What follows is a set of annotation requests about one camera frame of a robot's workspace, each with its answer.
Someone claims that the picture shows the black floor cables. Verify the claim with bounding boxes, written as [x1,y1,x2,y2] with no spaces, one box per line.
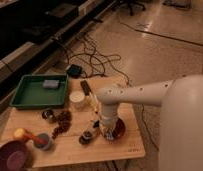
[51,33,131,81]

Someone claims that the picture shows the dark shelving unit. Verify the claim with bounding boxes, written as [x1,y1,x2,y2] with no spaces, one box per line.
[0,0,113,113]

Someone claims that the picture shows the black rectangular remote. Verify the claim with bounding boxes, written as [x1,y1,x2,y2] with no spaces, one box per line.
[80,80,91,96]

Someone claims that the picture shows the small grey cup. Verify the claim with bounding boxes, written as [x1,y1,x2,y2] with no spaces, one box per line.
[34,133,52,151]

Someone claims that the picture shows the white round container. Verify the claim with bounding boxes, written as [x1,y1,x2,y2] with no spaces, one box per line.
[69,91,85,108]

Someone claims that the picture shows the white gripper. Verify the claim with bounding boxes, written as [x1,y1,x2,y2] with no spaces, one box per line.
[99,116,118,141]

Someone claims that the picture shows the purple bowl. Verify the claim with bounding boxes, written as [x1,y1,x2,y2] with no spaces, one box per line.
[0,140,28,171]

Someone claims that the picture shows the grey sponge block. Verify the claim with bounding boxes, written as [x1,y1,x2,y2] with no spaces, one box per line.
[43,80,59,89]

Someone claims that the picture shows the green plastic tray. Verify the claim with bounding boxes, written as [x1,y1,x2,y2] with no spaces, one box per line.
[10,74,68,110]

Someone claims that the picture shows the black office chair base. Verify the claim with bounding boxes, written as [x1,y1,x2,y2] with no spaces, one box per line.
[112,0,146,16]

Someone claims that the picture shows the small dark metal cup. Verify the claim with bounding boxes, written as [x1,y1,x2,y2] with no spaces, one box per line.
[42,109,55,123]

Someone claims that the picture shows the black power adapter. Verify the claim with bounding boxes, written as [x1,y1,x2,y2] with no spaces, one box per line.
[66,64,82,79]

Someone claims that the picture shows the yellow marker pen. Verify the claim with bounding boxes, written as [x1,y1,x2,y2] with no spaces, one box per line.
[90,94,99,113]

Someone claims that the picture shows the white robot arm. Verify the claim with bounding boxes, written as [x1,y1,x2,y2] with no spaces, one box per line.
[97,75,203,171]

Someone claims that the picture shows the brown grape bunch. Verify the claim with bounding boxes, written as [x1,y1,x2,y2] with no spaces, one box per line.
[52,110,72,139]

